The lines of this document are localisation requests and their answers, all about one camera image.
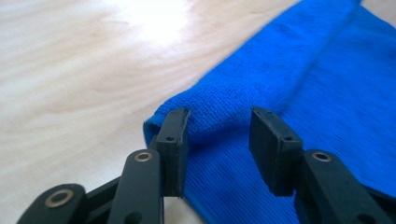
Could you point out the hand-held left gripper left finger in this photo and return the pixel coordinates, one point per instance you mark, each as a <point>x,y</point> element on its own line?
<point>172,149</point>

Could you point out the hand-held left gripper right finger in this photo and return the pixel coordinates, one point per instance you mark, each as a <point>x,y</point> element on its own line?
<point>271,152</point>

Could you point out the blue cloth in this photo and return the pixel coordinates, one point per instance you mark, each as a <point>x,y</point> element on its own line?
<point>295,77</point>

